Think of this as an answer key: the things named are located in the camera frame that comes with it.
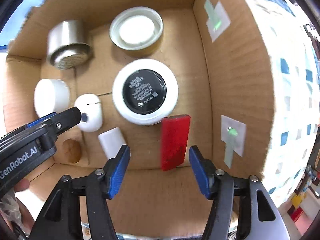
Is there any white round jar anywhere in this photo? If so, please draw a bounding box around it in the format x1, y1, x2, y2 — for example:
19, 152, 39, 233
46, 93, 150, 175
34, 79, 70, 118

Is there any white earbuds case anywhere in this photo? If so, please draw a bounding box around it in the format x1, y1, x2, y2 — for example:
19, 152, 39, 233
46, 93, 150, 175
74, 94, 103, 133

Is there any gold rimmed white jar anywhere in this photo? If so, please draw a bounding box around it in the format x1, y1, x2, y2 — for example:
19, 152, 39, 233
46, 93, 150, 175
109, 7, 164, 57

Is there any red rectangular case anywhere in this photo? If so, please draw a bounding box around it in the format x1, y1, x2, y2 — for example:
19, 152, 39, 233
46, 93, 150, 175
160, 114, 191, 171

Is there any person's left hand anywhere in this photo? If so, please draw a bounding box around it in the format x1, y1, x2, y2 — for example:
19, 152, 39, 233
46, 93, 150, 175
1, 178, 35, 235

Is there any silver metal tin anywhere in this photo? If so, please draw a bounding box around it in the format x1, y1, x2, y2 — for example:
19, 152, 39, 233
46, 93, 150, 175
47, 20, 92, 70

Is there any open cardboard box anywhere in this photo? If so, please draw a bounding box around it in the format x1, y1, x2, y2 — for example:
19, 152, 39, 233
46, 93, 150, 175
4, 0, 275, 237

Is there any plaid checkered tablecloth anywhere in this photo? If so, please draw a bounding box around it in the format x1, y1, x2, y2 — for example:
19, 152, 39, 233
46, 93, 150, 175
245, 0, 319, 206

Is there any small white cylinder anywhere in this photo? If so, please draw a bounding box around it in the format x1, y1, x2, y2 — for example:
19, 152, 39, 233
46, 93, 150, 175
98, 127, 126, 159

